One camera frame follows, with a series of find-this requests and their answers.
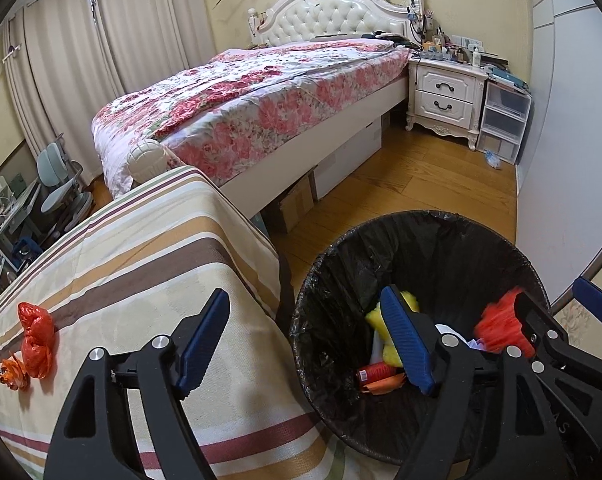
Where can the white study desk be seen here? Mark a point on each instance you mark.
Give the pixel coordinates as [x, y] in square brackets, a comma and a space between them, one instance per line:
[11, 210]

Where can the black lined waste bin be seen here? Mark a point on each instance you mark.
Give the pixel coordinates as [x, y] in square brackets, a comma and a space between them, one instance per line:
[431, 250]

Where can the red foam fruit net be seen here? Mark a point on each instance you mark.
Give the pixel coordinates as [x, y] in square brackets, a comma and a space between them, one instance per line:
[498, 322]

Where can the yellow foam fruit net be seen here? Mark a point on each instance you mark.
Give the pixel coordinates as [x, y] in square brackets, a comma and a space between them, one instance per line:
[376, 319]

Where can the white nightstand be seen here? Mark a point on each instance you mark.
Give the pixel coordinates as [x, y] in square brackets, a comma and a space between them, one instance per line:
[446, 95]

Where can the clear plastic drawer unit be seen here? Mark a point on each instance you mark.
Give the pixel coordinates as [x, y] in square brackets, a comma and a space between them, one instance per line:
[503, 120]

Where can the group of small bottles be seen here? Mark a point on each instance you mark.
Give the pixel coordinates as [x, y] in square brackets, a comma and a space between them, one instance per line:
[446, 47]

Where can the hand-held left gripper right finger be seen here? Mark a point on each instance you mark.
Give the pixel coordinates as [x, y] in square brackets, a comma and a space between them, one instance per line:
[406, 340]

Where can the white storage box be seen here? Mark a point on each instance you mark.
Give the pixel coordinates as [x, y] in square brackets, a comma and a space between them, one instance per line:
[348, 160]

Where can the crumpled clear plastic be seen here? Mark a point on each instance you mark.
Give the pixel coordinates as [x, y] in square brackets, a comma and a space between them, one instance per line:
[493, 159]

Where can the orange plastic bag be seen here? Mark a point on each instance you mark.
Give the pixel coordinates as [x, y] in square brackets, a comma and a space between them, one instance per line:
[381, 388]

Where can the floral quilt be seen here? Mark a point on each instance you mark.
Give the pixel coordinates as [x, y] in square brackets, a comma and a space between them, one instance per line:
[256, 95]

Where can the grey desk chair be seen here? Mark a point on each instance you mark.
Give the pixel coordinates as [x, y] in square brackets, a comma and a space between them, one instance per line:
[56, 180]

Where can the white tufted bed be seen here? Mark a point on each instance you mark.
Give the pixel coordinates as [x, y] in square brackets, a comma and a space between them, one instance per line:
[331, 20]

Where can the red bottle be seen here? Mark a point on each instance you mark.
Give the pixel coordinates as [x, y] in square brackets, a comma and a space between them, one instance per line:
[376, 372]

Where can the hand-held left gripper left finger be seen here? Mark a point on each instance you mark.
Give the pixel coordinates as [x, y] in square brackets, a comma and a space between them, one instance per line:
[203, 345]

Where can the cardboard box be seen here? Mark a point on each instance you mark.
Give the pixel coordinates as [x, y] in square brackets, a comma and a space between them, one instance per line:
[296, 202]

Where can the white wardrobe door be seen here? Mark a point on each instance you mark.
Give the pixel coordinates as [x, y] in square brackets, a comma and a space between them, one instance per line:
[571, 110]

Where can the crumpled orange snack wrapper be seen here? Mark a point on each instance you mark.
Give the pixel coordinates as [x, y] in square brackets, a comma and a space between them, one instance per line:
[13, 372]

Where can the beige curtain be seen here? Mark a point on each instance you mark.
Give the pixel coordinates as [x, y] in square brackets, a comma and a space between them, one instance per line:
[56, 70]
[151, 20]

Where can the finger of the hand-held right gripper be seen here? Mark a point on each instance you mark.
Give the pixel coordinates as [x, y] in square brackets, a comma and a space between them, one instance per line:
[596, 302]
[538, 322]

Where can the red plastic bag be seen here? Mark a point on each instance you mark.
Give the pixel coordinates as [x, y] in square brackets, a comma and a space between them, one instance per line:
[36, 350]

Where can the blue crate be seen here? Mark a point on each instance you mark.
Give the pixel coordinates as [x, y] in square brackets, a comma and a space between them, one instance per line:
[27, 250]

